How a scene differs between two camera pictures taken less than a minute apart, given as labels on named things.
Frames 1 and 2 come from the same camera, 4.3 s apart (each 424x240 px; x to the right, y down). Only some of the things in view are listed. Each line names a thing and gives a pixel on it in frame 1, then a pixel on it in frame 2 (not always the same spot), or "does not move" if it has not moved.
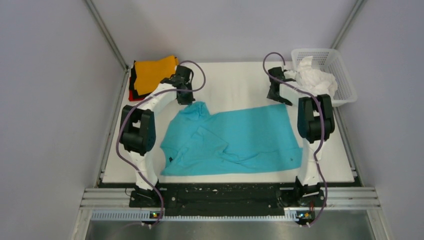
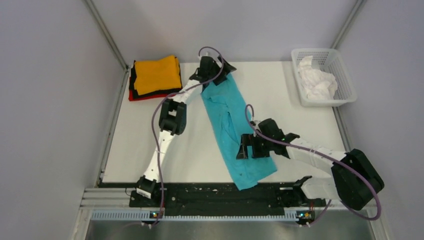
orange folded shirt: x=149 y=73 does not move
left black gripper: x=187 y=101 → x=226 y=69
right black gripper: x=282 y=100 → x=247 y=139
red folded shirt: x=131 y=97 does not move
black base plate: x=226 y=199 does not move
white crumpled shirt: x=315 y=81 does not move
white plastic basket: x=329 y=61 does not move
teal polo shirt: x=195 y=141 → x=229 y=118
